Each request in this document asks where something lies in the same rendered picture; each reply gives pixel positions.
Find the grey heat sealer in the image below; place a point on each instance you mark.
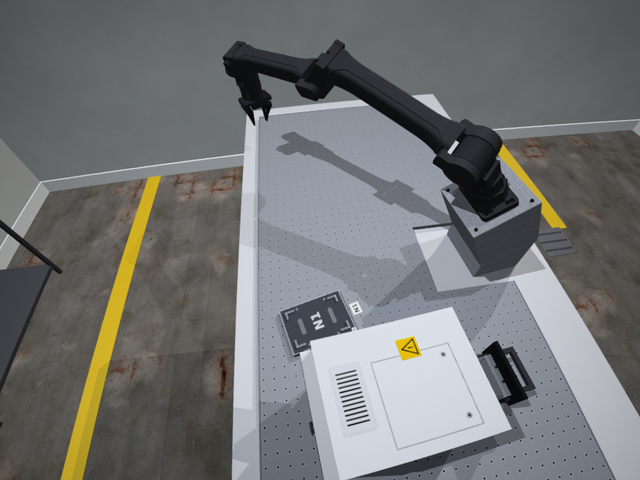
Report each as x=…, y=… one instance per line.
x=400, y=391

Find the small white label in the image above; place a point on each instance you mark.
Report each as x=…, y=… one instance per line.
x=355, y=308

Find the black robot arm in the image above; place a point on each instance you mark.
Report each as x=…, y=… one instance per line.
x=488, y=194

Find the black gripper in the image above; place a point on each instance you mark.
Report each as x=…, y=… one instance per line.
x=256, y=98

